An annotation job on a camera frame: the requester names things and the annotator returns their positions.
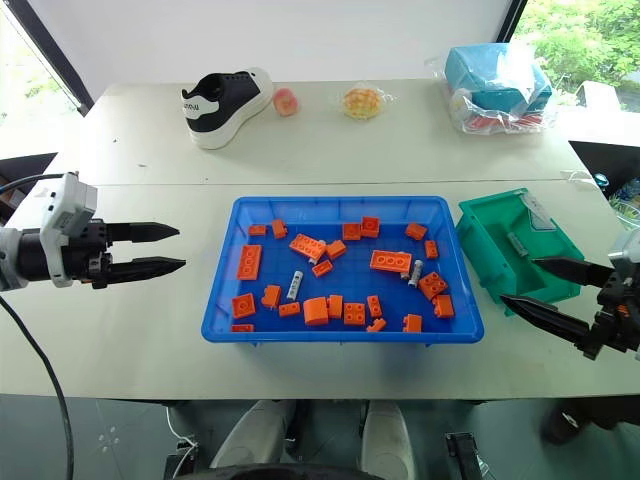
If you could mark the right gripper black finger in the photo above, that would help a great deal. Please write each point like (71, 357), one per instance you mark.
(575, 270)
(545, 315)

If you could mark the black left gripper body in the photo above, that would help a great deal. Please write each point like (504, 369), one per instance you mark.
(90, 250)

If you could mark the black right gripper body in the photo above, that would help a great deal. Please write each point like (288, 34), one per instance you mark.
(617, 315)

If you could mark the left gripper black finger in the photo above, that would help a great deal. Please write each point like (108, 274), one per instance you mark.
(142, 232)
(147, 266)

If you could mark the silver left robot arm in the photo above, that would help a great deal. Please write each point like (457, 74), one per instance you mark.
(22, 255)

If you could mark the green plastic bin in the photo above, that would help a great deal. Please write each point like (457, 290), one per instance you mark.
(492, 250)

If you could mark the black power adapter with cable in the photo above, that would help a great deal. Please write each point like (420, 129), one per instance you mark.
(182, 462)

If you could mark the teal cardboard box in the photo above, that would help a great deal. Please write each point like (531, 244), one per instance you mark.
(480, 75)

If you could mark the grey battery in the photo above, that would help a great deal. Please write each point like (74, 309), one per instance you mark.
(518, 244)

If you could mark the blue round object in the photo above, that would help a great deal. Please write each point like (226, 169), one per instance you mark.
(602, 182)

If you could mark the small orange block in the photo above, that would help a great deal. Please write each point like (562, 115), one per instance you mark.
(351, 232)
(335, 249)
(444, 306)
(431, 249)
(271, 296)
(375, 306)
(412, 323)
(279, 229)
(376, 325)
(416, 231)
(370, 227)
(289, 309)
(322, 268)
(335, 306)
(257, 230)
(242, 328)

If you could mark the orange plastic building brick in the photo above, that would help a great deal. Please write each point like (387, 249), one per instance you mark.
(243, 306)

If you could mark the black object under table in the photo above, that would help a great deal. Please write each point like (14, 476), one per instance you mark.
(580, 422)

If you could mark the orange four-stud block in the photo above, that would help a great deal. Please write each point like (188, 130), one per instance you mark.
(354, 314)
(433, 285)

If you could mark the black and white sneaker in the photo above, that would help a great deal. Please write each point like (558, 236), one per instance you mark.
(225, 107)

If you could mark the red packets in bag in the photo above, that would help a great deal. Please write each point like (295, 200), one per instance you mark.
(495, 122)

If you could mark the orange curved block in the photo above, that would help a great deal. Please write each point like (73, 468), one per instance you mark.
(316, 312)

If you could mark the pink peach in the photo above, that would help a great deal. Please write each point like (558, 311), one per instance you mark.
(286, 102)

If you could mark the clear plastic bag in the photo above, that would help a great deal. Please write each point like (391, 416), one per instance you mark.
(492, 92)

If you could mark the blue plastic tray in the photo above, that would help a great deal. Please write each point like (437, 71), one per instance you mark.
(350, 285)

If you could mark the white robot leg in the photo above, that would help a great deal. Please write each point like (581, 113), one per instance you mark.
(387, 440)
(255, 435)

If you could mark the yellow fruit in plastic wrap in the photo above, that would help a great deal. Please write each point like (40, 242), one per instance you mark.
(361, 102)

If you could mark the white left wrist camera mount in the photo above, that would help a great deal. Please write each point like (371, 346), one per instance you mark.
(62, 207)

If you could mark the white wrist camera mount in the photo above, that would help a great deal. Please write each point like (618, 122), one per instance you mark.
(62, 207)
(627, 247)

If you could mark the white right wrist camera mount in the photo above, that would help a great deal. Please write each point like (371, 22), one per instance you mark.
(627, 247)

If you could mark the black bracket under table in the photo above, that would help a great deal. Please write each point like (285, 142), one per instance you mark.
(465, 457)

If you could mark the black window frame bar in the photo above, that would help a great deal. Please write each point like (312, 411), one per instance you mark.
(511, 20)
(45, 50)

